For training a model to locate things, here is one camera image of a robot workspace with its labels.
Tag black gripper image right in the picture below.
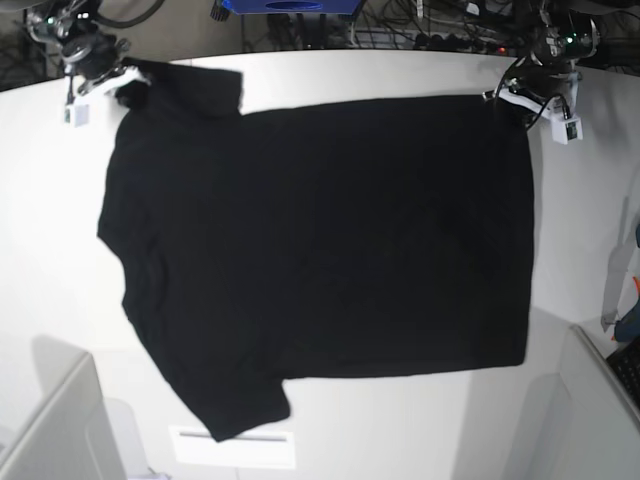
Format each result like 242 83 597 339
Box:
482 57 582 133

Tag grey right desk partition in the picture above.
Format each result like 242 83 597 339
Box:
559 325 639 479

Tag black keyboard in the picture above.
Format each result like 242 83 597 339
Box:
607 344 640 405

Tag teal and orange object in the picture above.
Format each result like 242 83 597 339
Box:
612 299 640 343

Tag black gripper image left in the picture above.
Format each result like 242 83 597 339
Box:
61 32 150 108

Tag black graphic T-shirt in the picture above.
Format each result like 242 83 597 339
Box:
98 61 534 442

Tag blue box with oval hole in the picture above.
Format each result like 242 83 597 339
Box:
222 0 360 15

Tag grey left desk partition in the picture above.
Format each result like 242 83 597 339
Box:
1 353 127 479

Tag grey desk partition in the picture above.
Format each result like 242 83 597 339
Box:
1 353 127 479
559 325 639 479

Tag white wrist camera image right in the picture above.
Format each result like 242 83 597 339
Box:
550 116 583 145

